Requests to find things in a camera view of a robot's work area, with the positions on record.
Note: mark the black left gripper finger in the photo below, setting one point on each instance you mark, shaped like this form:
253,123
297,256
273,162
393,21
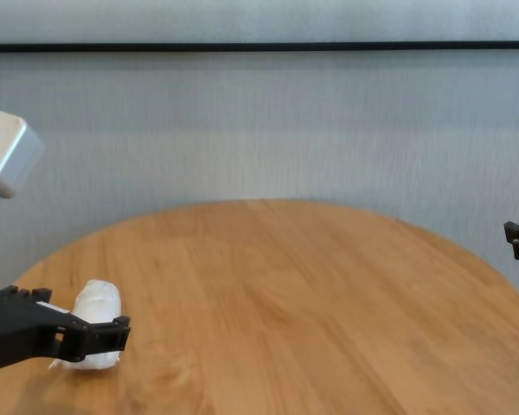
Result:
104,337
42,295

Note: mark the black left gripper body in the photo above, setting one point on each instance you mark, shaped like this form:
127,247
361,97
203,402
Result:
13,324

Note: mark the white plastic-wrapped sandbag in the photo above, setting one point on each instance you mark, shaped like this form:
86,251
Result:
97,302

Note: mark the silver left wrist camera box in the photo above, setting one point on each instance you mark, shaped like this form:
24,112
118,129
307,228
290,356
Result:
8,147

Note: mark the black wall baseboard strip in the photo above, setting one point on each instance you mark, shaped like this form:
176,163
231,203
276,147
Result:
259,46

